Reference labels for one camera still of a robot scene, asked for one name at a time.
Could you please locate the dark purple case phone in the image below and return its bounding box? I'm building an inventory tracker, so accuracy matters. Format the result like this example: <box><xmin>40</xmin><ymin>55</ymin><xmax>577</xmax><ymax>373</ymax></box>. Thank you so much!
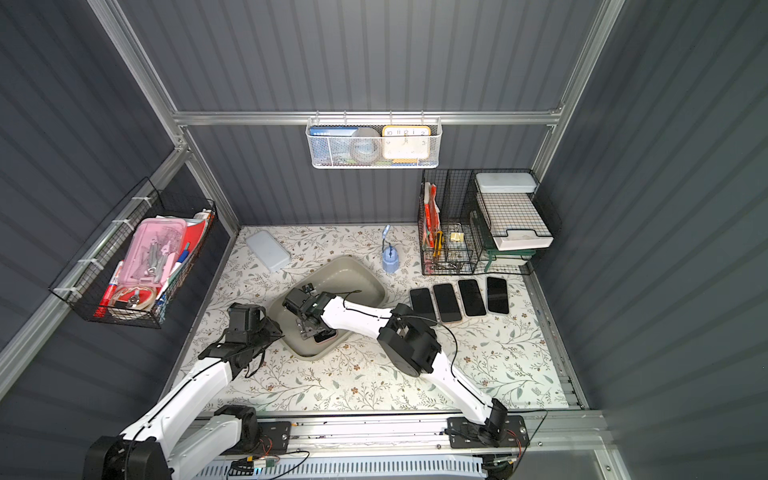
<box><xmin>409</xmin><ymin>288</ymin><xmax>437</xmax><ymax>322</ymax></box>

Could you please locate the black phone dark case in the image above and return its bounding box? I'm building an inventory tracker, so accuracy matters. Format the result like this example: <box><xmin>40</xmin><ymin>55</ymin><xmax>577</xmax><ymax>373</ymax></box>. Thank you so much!
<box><xmin>458</xmin><ymin>279</ymin><xmax>486</xmax><ymax>317</ymax></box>

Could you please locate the light blue case phone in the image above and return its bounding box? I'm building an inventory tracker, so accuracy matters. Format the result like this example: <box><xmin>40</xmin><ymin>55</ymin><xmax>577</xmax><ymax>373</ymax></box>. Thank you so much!
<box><xmin>486</xmin><ymin>276</ymin><xmax>510</xmax><ymax>315</ymax></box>

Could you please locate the yellow alarm clock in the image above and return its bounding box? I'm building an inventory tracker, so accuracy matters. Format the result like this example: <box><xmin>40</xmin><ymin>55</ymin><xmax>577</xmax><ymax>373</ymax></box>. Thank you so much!
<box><xmin>381</xmin><ymin>125</ymin><xmax>432</xmax><ymax>163</ymax></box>

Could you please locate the yellow utility knife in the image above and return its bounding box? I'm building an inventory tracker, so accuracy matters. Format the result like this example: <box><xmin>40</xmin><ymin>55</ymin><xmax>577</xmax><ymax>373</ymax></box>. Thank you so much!
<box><xmin>433</xmin><ymin>230</ymin><xmax>444</xmax><ymax>260</ymax></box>

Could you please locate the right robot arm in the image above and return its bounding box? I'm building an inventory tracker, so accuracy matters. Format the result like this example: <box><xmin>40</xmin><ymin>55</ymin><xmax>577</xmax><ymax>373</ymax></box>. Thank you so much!
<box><xmin>282</xmin><ymin>288</ymin><xmax>530</xmax><ymax>453</ymax></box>

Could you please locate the pink pencil case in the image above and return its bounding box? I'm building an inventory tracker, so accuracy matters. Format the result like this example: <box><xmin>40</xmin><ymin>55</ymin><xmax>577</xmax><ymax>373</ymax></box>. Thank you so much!
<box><xmin>118</xmin><ymin>218</ymin><xmax>187</xmax><ymax>289</ymax></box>

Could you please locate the blue box in basket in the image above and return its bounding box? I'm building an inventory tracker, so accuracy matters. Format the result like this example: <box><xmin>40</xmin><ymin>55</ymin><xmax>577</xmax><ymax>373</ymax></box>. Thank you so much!
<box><xmin>307</xmin><ymin>126</ymin><xmax>358</xmax><ymax>168</ymax></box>

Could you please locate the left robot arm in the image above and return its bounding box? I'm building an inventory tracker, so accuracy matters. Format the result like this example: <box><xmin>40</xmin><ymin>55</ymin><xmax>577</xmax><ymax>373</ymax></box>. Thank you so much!
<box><xmin>82</xmin><ymin>303</ymin><xmax>283</xmax><ymax>479</ymax></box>

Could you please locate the white wire wall basket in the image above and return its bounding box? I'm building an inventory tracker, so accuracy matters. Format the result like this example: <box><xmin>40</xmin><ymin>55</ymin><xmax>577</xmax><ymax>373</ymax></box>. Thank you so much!
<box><xmin>305</xmin><ymin>116</ymin><xmax>443</xmax><ymax>170</ymax></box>

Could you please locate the checked notebook stack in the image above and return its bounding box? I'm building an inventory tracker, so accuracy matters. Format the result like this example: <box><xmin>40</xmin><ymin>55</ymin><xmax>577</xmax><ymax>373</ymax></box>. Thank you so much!
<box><xmin>475</xmin><ymin>172</ymin><xmax>554</xmax><ymax>251</ymax></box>

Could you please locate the beige storage box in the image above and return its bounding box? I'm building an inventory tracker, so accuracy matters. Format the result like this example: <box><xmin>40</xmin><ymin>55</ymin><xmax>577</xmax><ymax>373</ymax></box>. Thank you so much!
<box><xmin>266</xmin><ymin>256</ymin><xmax>386</xmax><ymax>361</ymax></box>

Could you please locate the grey tape roll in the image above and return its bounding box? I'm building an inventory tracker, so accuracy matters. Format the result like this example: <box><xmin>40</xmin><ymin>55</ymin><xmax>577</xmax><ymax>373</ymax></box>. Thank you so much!
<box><xmin>349</xmin><ymin>127</ymin><xmax>382</xmax><ymax>165</ymax></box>

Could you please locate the white flat case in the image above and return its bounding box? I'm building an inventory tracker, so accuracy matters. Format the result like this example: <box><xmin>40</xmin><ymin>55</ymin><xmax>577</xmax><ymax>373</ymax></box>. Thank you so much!
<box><xmin>245</xmin><ymin>230</ymin><xmax>291</xmax><ymax>272</ymax></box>

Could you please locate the black wire side basket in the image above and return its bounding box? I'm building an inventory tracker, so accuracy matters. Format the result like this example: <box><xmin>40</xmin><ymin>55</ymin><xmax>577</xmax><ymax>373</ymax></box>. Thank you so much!
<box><xmin>49</xmin><ymin>181</ymin><xmax>217</xmax><ymax>329</ymax></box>

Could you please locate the cream case phone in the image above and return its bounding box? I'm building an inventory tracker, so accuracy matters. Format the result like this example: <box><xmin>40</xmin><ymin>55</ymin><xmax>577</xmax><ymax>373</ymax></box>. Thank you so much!
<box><xmin>433</xmin><ymin>283</ymin><xmax>463</xmax><ymax>323</ymax></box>

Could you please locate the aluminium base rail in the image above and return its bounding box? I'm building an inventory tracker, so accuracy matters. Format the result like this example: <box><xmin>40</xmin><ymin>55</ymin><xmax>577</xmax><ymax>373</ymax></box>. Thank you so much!
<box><xmin>173</xmin><ymin>409</ymin><xmax>613</xmax><ymax>480</ymax></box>

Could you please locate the pink case phone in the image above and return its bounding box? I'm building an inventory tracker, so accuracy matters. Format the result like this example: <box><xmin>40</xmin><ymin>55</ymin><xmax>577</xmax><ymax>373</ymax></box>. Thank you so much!
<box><xmin>313</xmin><ymin>329</ymin><xmax>337</xmax><ymax>344</ymax></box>

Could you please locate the black wire desk organizer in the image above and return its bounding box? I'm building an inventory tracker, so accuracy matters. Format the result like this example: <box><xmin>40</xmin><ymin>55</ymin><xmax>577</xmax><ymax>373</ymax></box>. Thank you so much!
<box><xmin>418</xmin><ymin>169</ymin><xmax>562</xmax><ymax>276</ymax></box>

